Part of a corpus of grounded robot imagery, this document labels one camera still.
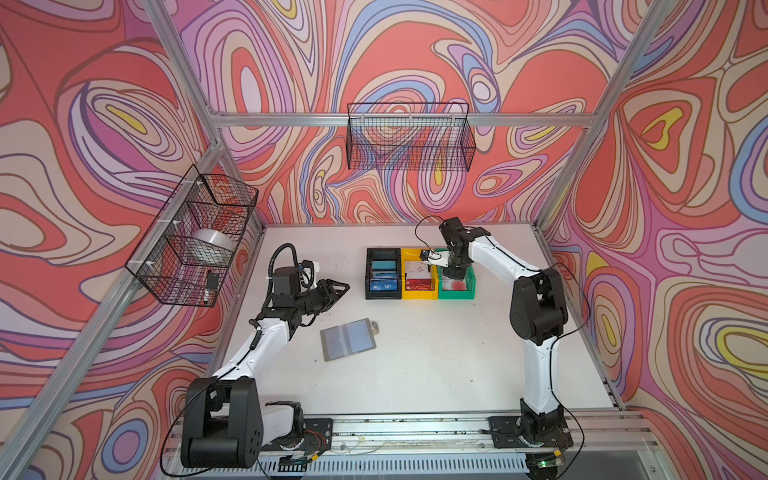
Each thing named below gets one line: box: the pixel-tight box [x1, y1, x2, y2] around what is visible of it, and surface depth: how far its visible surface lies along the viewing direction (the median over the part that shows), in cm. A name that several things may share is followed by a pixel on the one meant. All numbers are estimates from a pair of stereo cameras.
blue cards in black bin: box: [370, 260, 399, 291], surface depth 104 cm
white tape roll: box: [192, 229, 235, 250], surface depth 75 cm
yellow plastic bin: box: [401, 248, 439, 300], surface depth 98 cm
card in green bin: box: [442, 276, 467, 291], surface depth 102 cm
